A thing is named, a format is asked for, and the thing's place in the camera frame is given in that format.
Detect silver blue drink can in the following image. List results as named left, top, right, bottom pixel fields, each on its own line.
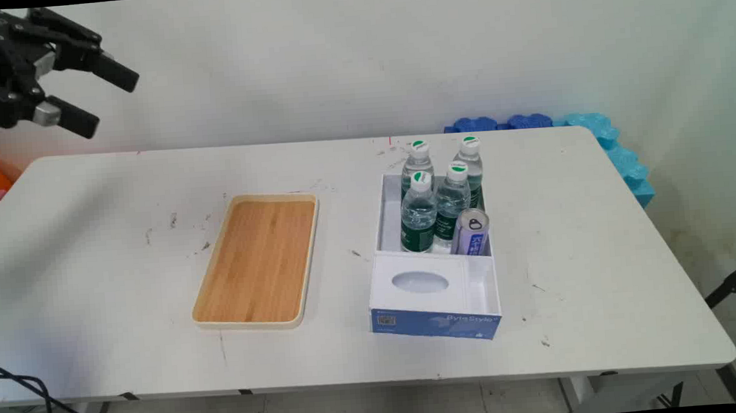
left=447, top=207, right=492, bottom=258

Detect clear water bottle green label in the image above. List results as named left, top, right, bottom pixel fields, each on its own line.
left=398, top=139, right=437, bottom=198
left=395, top=170, right=441, bottom=255
left=451, top=135, right=487, bottom=211
left=428, top=160, right=476, bottom=251

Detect wooden tray with cream rim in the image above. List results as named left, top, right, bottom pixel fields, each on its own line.
left=184, top=189, right=328, bottom=337

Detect white box with blue print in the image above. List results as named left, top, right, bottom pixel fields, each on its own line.
left=359, top=165, right=504, bottom=350

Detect light blue foam mat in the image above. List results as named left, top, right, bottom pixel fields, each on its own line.
left=552, top=108, right=658, bottom=215

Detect black cable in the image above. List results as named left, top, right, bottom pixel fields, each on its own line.
left=0, top=349, right=141, bottom=413

